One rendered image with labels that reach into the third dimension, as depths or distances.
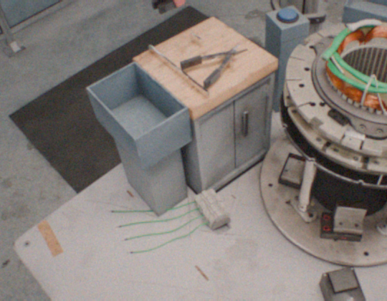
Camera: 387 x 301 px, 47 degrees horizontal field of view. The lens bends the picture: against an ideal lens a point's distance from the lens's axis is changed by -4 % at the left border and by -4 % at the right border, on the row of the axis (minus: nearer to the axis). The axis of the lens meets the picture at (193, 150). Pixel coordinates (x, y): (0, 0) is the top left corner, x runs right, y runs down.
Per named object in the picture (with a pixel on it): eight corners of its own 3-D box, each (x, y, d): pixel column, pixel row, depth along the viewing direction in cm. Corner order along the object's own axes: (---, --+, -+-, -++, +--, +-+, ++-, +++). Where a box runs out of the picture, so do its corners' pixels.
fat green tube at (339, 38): (325, 67, 69) (327, 57, 68) (307, 54, 72) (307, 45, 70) (381, 31, 74) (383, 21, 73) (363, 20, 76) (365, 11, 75)
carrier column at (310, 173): (303, 216, 92) (316, 151, 76) (294, 208, 93) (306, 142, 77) (312, 209, 93) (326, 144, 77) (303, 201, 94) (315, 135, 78)
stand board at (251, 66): (193, 120, 78) (192, 111, 76) (134, 67, 88) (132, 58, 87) (277, 69, 85) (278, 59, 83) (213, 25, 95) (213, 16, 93)
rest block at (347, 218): (332, 213, 89) (337, 198, 85) (360, 216, 88) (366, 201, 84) (332, 231, 87) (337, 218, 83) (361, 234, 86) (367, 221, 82)
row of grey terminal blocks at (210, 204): (233, 226, 94) (233, 216, 91) (213, 236, 93) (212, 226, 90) (211, 192, 100) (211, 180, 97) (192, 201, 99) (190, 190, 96)
